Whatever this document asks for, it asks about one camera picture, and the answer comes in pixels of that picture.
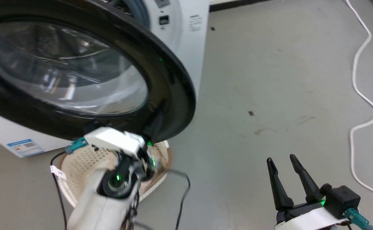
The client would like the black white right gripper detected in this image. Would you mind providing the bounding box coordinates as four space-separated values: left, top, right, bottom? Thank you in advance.
267 154 350 230

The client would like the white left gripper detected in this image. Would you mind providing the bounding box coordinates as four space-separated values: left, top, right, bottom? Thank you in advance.
84 102 170 181

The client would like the black round glass washer door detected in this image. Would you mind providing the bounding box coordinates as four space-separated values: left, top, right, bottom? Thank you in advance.
0 0 196 143

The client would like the white front-loading washing machine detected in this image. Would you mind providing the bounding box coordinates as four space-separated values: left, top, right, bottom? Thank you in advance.
0 0 210 158

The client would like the cream perforated laundry basket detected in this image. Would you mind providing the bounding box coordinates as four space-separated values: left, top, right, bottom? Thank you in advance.
57 140 173 208

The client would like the blue energy label sticker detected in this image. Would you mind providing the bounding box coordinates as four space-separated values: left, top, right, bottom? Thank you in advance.
7 139 45 158

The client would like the small white cable tag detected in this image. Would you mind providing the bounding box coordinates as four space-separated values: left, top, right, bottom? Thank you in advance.
50 165 67 180

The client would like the thin black cable with tag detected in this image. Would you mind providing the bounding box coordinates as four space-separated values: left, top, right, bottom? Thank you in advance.
50 151 68 230

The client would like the long white floor cable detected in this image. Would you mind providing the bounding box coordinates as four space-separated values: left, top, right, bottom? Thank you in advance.
345 0 373 201

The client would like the black wall baseboard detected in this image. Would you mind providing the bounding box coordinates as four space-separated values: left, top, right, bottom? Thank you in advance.
209 0 271 12

